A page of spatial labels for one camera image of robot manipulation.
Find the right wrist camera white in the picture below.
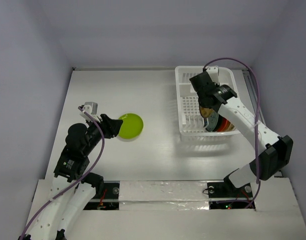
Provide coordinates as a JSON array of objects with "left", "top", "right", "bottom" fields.
[{"left": 205, "top": 66, "right": 219, "bottom": 77}]

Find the lime green plate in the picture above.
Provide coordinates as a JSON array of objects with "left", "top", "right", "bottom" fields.
[{"left": 118, "top": 113, "right": 144, "bottom": 140}]

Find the silver foil strip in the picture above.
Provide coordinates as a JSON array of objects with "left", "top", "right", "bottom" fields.
[{"left": 118, "top": 181, "right": 209, "bottom": 211}]

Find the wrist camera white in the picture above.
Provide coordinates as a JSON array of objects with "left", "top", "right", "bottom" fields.
[
  {"left": 205, "top": 66, "right": 219, "bottom": 77},
  {"left": 78, "top": 101, "right": 98, "bottom": 116}
]

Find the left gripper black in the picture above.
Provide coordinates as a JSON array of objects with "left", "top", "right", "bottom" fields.
[{"left": 84, "top": 113, "right": 123, "bottom": 154}]

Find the dark patterned yellow plate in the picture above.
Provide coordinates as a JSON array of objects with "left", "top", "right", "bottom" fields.
[{"left": 199, "top": 106, "right": 214, "bottom": 119}]

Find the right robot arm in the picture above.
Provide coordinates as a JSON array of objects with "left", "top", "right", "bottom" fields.
[{"left": 190, "top": 71, "right": 294, "bottom": 196}]

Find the orange plate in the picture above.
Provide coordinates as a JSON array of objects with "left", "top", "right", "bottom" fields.
[{"left": 216, "top": 117, "right": 231, "bottom": 132}]

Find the beige plate with characters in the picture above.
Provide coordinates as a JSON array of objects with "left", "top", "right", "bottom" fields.
[{"left": 226, "top": 124, "right": 235, "bottom": 132}]

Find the black plate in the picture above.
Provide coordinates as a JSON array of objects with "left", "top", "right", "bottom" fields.
[{"left": 213, "top": 115, "right": 223, "bottom": 132}]

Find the metal rail right edge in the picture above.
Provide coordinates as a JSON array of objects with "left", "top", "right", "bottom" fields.
[{"left": 242, "top": 69, "right": 258, "bottom": 113}]

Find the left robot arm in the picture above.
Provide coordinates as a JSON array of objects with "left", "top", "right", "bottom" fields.
[{"left": 19, "top": 113, "right": 123, "bottom": 240}]

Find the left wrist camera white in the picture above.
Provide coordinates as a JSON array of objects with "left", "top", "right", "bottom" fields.
[{"left": 78, "top": 101, "right": 98, "bottom": 116}]

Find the blue white patterned plate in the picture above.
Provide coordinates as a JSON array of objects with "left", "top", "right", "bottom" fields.
[{"left": 204, "top": 112, "right": 219, "bottom": 132}]

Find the white plastic dish rack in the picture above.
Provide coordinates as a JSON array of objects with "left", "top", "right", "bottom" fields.
[{"left": 175, "top": 66, "right": 240, "bottom": 137}]

